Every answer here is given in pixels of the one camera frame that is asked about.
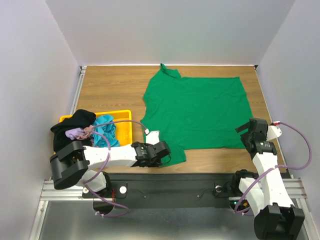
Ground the green t shirt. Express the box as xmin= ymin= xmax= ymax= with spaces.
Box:
xmin=141 ymin=63 xmax=253 ymax=167

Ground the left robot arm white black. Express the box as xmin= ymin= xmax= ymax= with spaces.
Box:
xmin=50 ymin=141 xmax=171 ymax=197

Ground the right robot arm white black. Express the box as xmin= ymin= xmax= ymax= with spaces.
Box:
xmin=230 ymin=118 xmax=305 ymax=240

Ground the yellow plastic tray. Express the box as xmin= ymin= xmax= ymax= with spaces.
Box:
xmin=50 ymin=109 xmax=133 ymax=152

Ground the teal t shirt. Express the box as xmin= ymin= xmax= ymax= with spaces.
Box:
xmin=93 ymin=114 xmax=120 ymax=148

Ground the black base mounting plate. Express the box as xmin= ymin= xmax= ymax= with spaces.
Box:
xmin=98 ymin=173 xmax=242 ymax=209

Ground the pink t shirt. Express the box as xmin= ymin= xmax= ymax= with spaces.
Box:
xmin=76 ymin=125 xmax=94 ymax=146

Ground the black t shirt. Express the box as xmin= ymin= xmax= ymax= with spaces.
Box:
xmin=50 ymin=108 xmax=98 ymax=153

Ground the lilac t shirt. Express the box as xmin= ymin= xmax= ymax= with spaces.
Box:
xmin=65 ymin=127 xmax=85 ymax=140

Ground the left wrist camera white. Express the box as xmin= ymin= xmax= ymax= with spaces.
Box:
xmin=144 ymin=128 xmax=160 ymax=145

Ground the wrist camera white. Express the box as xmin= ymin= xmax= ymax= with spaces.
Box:
xmin=266 ymin=121 xmax=282 ymax=141
xmin=144 ymin=128 xmax=160 ymax=145

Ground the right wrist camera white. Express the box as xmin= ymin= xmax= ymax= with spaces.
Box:
xmin=266 ymin=121 xmax=282 ymax=141

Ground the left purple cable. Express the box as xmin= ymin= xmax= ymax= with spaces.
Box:
xmin=83 ymin=119 xmax=151 ymax=218

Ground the purple cable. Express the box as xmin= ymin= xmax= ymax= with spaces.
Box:
xmin=83 ymin=119 xmax=151 ymax=218
xmin=233 ymin=122 xmax=312 ymax=215

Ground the aluminium frame rail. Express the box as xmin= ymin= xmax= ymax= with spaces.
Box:
xmin=40 ymin=173 xmax=307 ymax=201

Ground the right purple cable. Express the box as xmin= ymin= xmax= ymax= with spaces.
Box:
xmin=233 ymin=122 xmax=312 ymax=215

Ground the left side aluminium rail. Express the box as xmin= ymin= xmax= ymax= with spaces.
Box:
xmin=69 ymin=65 xmax=87 ymax=115

